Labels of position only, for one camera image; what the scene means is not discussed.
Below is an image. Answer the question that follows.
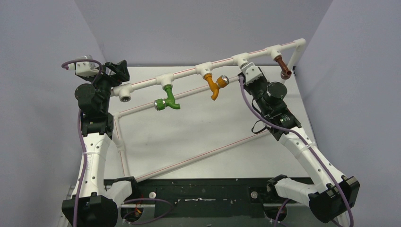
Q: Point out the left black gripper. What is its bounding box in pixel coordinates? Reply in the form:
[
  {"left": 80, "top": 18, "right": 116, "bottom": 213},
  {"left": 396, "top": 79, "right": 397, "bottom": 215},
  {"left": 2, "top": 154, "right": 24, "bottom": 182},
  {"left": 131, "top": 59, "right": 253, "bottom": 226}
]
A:
[{"left": 85, "top": 63, "right": 130, "bottom": 112}]

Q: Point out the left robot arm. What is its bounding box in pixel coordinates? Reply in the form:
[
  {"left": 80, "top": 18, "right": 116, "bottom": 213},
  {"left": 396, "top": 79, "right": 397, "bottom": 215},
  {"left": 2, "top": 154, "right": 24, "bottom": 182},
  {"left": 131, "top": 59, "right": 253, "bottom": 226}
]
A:
[{"left": 61, "top": 58, "right": 140, "bottom": 227}]

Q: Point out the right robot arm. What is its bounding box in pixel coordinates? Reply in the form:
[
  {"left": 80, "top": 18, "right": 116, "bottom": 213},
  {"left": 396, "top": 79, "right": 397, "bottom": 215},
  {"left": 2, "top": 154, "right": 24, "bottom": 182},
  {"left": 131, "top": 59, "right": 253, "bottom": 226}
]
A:
[{"left": 238, "top": 73, "right": 360, "bottom": 227}]

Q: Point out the brown plastic faucet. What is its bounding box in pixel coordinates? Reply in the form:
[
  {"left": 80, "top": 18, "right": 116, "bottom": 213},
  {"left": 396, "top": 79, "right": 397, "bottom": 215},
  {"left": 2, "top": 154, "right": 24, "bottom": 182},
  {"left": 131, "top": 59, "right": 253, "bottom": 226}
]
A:
[{"left": 274, "top": 55, "right": 292, "bottom": 80}]

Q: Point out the orange plastic faucet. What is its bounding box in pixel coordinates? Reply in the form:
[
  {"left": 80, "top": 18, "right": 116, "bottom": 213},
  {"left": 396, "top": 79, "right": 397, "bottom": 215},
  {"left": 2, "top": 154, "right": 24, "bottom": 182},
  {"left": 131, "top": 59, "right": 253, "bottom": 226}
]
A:
[{"left": 203, "top": 73, "right": 230, "bottom": 101}]

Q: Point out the green plastic faucet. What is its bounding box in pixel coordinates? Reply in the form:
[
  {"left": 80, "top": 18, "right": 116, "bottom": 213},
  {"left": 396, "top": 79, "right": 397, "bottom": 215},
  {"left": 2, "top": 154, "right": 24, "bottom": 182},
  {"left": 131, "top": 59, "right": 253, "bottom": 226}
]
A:
[{"left": 154, "top": 85, "right": 181, "bottom": 111}]

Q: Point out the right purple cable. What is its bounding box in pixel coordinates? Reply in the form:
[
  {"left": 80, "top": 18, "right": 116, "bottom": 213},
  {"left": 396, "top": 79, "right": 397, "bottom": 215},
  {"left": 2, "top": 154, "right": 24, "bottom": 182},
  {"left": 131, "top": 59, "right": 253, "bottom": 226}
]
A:
[{"left": 238, "top": 76, "right": 355, "bottom": 227}]

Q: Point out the purple cable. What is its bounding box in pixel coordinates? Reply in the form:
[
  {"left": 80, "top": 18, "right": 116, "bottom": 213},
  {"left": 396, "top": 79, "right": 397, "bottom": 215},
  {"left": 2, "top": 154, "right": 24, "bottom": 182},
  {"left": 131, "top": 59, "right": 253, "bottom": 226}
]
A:
[
  {"left": 61, "top": 59, "right": 106, "bottom": 227},
  {"left": 238, "top": 76, "right": 355, "bottom": 227}
]

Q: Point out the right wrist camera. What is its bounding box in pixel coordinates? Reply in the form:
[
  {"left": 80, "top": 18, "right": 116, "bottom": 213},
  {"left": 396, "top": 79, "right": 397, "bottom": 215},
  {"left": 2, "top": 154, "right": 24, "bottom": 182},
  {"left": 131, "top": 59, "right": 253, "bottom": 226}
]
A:
[{"left": 241, "top": 62, "right": 263, "bottom": 85}]

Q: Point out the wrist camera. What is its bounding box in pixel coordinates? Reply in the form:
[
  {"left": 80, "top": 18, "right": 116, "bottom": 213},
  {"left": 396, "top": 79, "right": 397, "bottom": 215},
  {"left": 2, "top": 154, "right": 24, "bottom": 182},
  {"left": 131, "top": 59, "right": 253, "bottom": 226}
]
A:
[
  {"left": 63, "top": 55, "right": 102, "bottom": 79},
  {"left": 241, "top": 62, "right": 263, "bottom": 85}
]

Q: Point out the white PVC pipe frame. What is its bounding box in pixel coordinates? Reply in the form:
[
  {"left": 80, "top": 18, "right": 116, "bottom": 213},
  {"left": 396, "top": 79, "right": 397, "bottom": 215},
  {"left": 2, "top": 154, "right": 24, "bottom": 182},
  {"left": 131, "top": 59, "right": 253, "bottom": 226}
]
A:
[{"left": 105, "top": 38, "right": 306, "bottom": 181}]

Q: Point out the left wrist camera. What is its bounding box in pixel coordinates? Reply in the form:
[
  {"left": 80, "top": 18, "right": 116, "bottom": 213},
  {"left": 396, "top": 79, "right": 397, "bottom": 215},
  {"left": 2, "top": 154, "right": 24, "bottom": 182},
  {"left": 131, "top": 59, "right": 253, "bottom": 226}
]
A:
[{"left": 63, "top": 55, "right": 102, "bottom": 79}]

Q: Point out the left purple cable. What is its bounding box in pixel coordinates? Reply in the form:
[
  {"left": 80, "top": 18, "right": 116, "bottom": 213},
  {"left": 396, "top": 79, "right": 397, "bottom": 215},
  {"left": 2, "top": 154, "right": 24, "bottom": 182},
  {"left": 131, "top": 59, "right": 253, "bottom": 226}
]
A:
[{"left": 61, "top": 59, "right": 106, "bottom": 227}]

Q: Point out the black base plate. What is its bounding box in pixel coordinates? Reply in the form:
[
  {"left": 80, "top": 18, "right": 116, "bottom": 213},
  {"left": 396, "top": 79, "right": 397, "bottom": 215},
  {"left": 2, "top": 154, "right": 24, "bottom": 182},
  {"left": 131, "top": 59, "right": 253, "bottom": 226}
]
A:
[{"left": 121, "top": 178, "right": 317, "bottom": 223}]

